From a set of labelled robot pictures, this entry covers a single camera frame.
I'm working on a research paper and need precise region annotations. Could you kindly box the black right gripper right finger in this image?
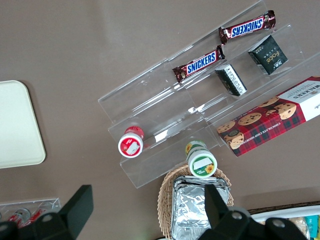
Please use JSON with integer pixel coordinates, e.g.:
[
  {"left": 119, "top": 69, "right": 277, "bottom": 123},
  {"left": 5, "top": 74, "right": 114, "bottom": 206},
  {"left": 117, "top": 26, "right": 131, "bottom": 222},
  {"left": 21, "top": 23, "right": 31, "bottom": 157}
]
[{"left": 197, "top": 184, "right": 310, "bottom": 240}]

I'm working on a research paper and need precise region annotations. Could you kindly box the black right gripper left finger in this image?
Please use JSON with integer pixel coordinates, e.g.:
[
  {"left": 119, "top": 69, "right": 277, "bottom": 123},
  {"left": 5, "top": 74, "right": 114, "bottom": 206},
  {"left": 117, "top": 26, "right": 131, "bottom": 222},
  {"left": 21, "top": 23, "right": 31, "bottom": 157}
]
[{"left": 0, "top": 184, "right": 95, "bottom": 240}]

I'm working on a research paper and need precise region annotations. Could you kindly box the light wicker basket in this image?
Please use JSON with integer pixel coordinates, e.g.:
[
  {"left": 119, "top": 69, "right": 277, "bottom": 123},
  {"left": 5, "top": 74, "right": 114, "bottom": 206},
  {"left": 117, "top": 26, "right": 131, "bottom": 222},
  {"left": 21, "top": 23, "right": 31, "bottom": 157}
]
[{"left": 157, "top": 167, "right": 235, "bottom": 240}]

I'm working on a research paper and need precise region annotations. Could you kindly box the cream plastic serving tray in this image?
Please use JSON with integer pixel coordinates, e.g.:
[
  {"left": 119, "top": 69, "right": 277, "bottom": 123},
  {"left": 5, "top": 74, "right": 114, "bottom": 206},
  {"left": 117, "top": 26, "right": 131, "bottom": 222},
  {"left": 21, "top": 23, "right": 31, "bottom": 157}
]
[{"left": 0, "top": 79, "right": 47, "bottom": 169}]

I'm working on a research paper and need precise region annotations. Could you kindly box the clear acrylic bottle rack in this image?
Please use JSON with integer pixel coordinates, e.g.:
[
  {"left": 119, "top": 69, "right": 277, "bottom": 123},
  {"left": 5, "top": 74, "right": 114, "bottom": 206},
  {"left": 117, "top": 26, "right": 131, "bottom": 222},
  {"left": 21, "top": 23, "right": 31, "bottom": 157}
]
[{"left": 0, "top": 198, "right": 62, "bottom": 226}]

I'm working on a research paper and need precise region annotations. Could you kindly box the silver foil container stack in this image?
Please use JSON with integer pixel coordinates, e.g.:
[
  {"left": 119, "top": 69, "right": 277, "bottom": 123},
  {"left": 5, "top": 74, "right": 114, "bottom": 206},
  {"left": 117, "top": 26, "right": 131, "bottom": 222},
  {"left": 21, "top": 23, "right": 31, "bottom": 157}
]
[{"left": 171, "top": 174, "right": 231, "bottom": 240}]

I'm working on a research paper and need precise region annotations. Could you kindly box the green lidded snack cup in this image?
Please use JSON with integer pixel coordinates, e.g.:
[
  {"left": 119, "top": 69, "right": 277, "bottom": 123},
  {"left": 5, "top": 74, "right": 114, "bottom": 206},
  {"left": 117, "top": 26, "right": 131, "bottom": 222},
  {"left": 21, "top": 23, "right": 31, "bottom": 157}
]
[{"left": 184, "top": 140, "right": 218, "bottom": 179}]

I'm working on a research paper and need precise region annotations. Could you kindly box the white rectangular snack bin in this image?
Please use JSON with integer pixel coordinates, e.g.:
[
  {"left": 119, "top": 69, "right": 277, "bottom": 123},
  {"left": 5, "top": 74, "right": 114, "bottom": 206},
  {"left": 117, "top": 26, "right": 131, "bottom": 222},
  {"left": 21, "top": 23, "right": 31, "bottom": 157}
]
[{"left": 249, "top": 206, "right": 320, "bottom": 240}]

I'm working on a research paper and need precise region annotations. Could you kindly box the clear bag of rice crackers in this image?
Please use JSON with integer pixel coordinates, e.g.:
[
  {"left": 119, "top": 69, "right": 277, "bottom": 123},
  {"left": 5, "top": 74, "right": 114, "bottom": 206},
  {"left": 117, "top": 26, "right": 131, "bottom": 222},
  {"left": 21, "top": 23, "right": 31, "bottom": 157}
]
[{"left": 282, "top": 216, "right": 308, "bottom": 237}]

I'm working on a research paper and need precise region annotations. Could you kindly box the red lidded snack cup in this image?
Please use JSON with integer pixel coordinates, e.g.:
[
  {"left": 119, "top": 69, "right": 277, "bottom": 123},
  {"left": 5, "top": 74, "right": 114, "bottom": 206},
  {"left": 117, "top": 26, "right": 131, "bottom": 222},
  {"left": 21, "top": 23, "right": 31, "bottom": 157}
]
[{"left": 117, "top": 125, "right": 146, "bottom": 159}]

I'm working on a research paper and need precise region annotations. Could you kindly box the teal snack pack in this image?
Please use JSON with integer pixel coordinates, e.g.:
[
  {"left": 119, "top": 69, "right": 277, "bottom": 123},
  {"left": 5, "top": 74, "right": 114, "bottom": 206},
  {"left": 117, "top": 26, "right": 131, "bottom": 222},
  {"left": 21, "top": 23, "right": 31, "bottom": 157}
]
[{"left": 306, "top": 216, "right": 320, "bottom": 240}]

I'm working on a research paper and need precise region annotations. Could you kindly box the red tartan Walkers shortbread box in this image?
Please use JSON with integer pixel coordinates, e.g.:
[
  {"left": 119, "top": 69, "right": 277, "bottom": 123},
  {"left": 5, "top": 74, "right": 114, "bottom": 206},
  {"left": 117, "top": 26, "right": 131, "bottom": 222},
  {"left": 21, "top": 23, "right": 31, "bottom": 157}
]
[{"left": 216, "top": 76, "right": 320, "bottom": 158}]

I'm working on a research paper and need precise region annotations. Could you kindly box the clear acrylic stepped display stand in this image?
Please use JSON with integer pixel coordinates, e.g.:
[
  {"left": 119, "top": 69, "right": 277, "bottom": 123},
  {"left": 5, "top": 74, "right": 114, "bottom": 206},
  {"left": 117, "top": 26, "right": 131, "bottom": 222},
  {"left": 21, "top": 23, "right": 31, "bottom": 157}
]
[{"left": 97, "top": 0, "right": 320, "bottom": 190}]

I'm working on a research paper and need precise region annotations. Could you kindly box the black box with white label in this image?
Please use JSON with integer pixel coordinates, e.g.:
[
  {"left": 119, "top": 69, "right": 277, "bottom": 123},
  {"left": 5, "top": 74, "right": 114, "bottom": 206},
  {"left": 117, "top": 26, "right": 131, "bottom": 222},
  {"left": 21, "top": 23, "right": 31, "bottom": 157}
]
[{"left": 214, "top": 63, "right": 248, "bottom": 97}]

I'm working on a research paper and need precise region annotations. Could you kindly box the Snickers chocolate bar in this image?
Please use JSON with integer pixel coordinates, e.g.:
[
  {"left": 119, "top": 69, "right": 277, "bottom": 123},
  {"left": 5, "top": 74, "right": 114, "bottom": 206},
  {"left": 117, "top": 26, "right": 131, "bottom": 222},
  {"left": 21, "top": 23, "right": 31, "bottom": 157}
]
[
  {"left": 218, "top": 9, "right": 277, "bottom": 46},
  {"left": 171, "top": 44, "right": 226, "bottom": 83}
]

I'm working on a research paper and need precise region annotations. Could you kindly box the black Face tea box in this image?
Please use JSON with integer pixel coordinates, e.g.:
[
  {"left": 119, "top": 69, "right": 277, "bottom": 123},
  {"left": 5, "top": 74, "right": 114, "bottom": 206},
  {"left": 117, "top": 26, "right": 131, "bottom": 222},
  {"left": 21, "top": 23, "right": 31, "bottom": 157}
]
[{"left": 247, "top": 34, "right": 288, "bottom": 76}]

